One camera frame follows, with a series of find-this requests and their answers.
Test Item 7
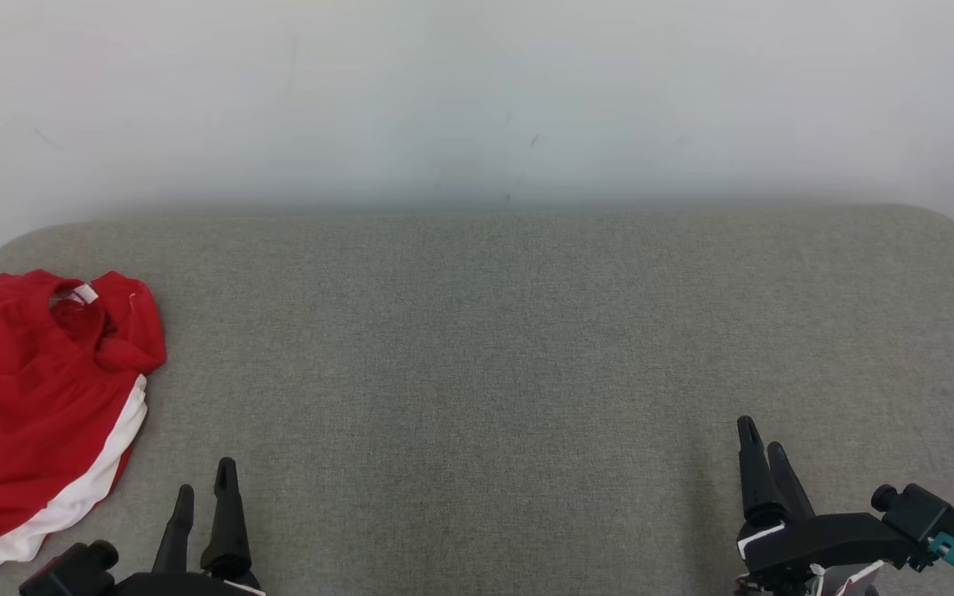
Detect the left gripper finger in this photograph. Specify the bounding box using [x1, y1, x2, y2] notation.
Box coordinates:
[200, 457, 253, 580]
[152, 485, 195, 574]

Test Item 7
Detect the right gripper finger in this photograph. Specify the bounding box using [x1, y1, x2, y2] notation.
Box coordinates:
[736, 416, 788, 524]
[767, 441, 816, 521]

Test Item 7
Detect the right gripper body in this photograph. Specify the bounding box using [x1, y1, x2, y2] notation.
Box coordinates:
[735, 513, 917, 596]

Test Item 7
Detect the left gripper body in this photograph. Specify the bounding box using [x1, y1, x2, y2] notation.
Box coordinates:
[113, 571, 267, 596]

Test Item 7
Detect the red garment with white stripe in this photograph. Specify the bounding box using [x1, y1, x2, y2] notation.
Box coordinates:
[0, 269, 168, 579]

